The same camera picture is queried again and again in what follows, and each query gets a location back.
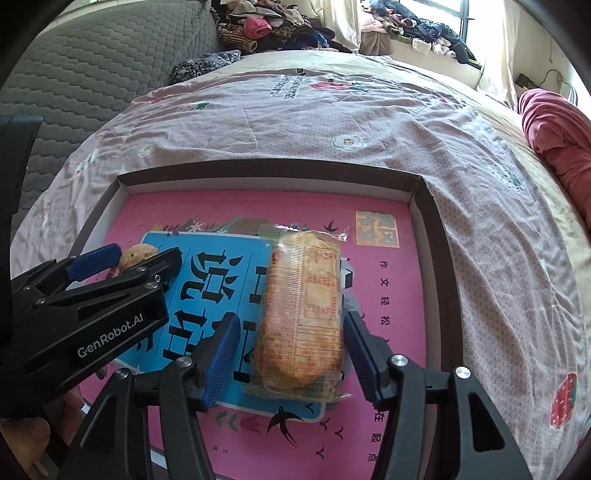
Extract dark framed window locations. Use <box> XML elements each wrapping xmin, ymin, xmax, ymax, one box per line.
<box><xmin>392</xmin><ymin>0</ymin><xmax>490</xmax><ymax>65</ymax></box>

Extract cream curtain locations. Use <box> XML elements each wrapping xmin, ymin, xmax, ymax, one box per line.
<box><xmin>475</xmin><ymin>0</ymin><xmax>520</xmax><ymax>109</ymax></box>
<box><xmin>309</xmin><ymin>0</ymin><xmax>365</xmax><ymax>40</ymax></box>

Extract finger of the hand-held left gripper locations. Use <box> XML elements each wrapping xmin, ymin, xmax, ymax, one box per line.
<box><xmin>11</xmin><ymin>244</ymin><xmax>122</xmax><ymax>296</ymax></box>
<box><xmin>34</xmin><ymin>248</ymin><xmax>183</xmax><ymax>309</ymax></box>

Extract brown cardboard box tray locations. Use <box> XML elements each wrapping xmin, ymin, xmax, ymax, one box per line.
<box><xmin>69</xmin><ymin>159</ymin><xmax>465</xmax><ymax>480</ymax></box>

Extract pile of mixed clothes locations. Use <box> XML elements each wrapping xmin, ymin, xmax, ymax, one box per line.
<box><xmin>217</xmin><ymin>0</ymin><xmax>356</xmax><ymax>55</ymax></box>

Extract beige bed cover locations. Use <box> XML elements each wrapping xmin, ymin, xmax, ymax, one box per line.
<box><xmin>383</xmin><ymin>51</ymin><xmax>591</xmax><ymax>333</ymax></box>

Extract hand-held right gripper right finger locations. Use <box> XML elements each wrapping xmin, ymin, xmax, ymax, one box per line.
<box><xmin>342</xmin><ymin>310</ymin><xmax>534</xmax><ymax>480</ymax></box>

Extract dark fuzzy patterned cloth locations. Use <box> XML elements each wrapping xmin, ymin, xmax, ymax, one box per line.
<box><xmin>171</xmin><ymin>50</ymin><xmax>243</xmax><ymax>85</ymax></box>

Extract clothes heap on windowsill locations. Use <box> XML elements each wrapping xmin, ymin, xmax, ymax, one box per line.
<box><xmin>360</xmin><ymin>0</ymin><xmax>476</xmax><ymax>65</ymax></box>

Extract orange cracker packet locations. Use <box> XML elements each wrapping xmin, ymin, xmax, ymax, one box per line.
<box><xmin>242</xmin><ymin>224</ymin><xmax>354</xmax><ymax>402</ymax></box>

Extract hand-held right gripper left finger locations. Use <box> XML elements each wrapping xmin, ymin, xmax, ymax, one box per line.
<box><xmin>58</xmin><ymin>316</ymin><xmax>243</xmax><ymax>480</ymax></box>

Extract person's left hand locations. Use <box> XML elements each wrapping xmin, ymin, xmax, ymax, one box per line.
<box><xmin>0</xmin><ymin>364</ymin><xmax>109</xmax><ymax>476</ymax></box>

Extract grey quilted headboard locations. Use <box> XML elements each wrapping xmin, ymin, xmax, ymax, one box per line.
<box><xmin>0</xmin><ymin>0</ymin><xmax>220</xmax><ymax>236</ymax></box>

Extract pink blanket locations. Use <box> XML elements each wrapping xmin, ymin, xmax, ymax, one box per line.
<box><xmin>517</xmin><ymin>88</ymin><xmax>591</xmax><ymax>213</ymax></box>

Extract small round brown cookie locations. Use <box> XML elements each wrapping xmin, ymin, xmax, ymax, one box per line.
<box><xmin>119</xmin><ymin>244</ymin><xmax>160</xmax><ymax>273</ymax></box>

